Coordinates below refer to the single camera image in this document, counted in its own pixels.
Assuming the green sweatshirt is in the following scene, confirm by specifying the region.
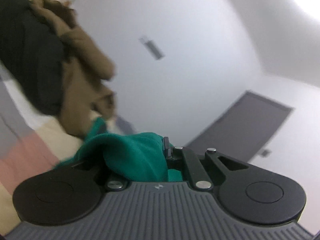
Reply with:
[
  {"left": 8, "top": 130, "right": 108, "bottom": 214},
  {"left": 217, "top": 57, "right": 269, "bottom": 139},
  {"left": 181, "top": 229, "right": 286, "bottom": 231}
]
[{"left": 56, "top": 118, "right": 183, "bottom": 182}]

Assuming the grey door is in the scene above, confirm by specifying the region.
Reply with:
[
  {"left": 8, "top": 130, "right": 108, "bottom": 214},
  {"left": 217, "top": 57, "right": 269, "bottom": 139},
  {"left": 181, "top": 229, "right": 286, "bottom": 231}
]
[{"left": 187, "top": 91, "right": 293, "bottom": 162}]

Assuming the patchwork checkered quilt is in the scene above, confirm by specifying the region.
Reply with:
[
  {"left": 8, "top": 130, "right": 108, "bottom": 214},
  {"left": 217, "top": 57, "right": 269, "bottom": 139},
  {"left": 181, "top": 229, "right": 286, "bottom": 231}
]
[{"left": 0, "top": 64, "right": 137, "bottom": 230}]

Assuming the brown garment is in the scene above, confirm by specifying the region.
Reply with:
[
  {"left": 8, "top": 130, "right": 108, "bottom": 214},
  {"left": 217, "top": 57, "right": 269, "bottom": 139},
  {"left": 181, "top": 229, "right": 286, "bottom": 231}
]
[{"left": 31, "top": 0, "right": 116, "bottom": 138}]

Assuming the black garment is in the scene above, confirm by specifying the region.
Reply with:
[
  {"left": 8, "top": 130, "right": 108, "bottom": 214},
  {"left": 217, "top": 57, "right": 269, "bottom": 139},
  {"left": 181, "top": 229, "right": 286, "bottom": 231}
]
[{"left": 1, "top": 0, "right": 64, "bottom": 115}]

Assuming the grey switch beside door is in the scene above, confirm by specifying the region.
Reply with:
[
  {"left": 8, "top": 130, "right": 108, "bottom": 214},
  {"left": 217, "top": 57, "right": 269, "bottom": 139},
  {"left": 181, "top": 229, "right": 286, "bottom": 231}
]
[{"left": 260, "top": 149, "right": 272, "bottom": 158}]

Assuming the grey wall panel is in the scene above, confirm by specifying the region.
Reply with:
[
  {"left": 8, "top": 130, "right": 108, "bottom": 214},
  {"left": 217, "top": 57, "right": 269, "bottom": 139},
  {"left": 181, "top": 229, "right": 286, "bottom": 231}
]
[{"left": 144, "top": 40, "right": 164, "bottom": 60}]

